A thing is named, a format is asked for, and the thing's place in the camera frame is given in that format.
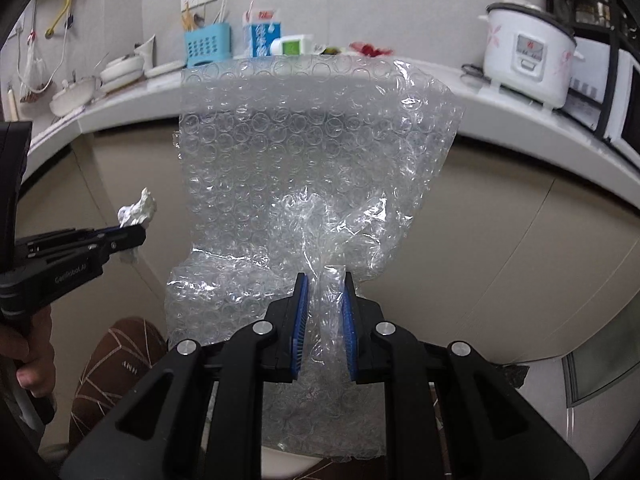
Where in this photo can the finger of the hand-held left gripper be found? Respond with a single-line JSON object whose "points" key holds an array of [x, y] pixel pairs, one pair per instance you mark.
{"points": [[65, 237], [125, 241]]}

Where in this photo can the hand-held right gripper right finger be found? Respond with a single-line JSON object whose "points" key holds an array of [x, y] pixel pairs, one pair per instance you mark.
{"points": [[350, 330]]}

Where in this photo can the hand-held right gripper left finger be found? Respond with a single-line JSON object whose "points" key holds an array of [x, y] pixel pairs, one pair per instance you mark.
{"points": [[299, 330]]}

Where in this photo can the white tissue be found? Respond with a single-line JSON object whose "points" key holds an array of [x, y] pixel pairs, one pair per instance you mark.
{"points": [[140, 207]]}

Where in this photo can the clear bubble wrap sheet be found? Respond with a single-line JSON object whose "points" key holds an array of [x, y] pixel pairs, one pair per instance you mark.
{"points": [[300, 160]]}

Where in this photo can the blue and white milk carton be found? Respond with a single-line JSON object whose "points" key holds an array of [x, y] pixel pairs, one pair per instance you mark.
{"points": [[260, 35]]}

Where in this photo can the dark green barcode box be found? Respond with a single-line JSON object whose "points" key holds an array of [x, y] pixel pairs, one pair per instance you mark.
{"points": [[299, 46]]}

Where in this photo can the yellow snack wrapper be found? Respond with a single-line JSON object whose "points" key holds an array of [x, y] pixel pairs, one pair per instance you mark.
{"points": [[330, 51]]}

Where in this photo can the red wrapper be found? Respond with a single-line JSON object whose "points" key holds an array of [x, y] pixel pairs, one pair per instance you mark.
{"points": [[372, 50]]}

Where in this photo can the person's left hand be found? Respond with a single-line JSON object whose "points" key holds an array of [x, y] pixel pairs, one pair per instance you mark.
{"points": [[40, 345]]}

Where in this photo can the person's left leg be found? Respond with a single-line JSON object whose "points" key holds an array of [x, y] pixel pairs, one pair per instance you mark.
{"points": [[115, 360]]}

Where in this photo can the white ceramic bowl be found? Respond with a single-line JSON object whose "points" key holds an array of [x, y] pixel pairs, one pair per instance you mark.
{"points": [[122, 82], [122, 66]]}

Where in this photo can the black plastic bag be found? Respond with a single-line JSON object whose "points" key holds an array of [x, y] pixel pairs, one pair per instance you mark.
{"points": [[515, 375]]}

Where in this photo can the white hanging net bag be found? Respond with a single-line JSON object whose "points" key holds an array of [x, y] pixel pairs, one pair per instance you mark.
{"points": [[36, 67]]}

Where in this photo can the blue rimmed plate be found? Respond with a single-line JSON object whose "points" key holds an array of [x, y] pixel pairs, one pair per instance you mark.
{"points": [[165, 69]]}

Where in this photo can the white slanted ceramic jug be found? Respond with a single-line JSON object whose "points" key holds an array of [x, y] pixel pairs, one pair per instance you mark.
{"points": [[145, 52]]}

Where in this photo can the beige base cabinet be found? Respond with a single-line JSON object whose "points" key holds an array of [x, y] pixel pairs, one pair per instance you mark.
{"points": [[525, 240]]}

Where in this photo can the blue plastic utensil holder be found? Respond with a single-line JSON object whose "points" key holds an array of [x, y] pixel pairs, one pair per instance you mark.
{"points": [[207, 45]]}

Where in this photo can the bundle of wooden chopsticks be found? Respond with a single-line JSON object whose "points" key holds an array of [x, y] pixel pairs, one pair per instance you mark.
{"points": [[189, 19]]}

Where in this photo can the white plastic straw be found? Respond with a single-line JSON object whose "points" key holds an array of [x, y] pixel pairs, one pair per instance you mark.
{"points": [[223, 9], [220, 10]]}

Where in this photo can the glass door panel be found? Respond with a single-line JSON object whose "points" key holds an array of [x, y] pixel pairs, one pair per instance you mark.
{"points": [[605, 370]]}

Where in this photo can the white flowered rice cooker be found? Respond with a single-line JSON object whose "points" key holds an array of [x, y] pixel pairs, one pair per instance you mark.
{"points": [[525, 55]]}

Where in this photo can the white microwave oven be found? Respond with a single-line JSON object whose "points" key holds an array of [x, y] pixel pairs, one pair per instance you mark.
{"points": [[615, 100]]}

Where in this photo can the black metal rack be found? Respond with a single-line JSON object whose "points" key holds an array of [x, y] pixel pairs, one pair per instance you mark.
{"points": [[617, 20]]}

